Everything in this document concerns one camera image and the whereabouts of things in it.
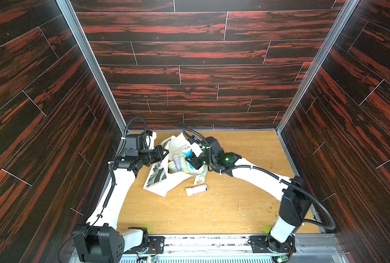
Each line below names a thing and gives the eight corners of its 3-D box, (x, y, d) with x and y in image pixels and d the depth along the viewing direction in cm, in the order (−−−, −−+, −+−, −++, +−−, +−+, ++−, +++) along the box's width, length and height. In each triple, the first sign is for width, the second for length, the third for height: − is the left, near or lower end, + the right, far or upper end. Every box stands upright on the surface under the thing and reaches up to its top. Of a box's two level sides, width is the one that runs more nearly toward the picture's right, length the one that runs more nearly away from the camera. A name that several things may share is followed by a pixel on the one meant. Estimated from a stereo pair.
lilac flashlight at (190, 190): (186, 197, 90) (186, 194, 87) (185, 190, 93) (184, 187, 90) (208, 192, 91) (209, 190, 89) (206, 186, 94) (207, 183, 92)
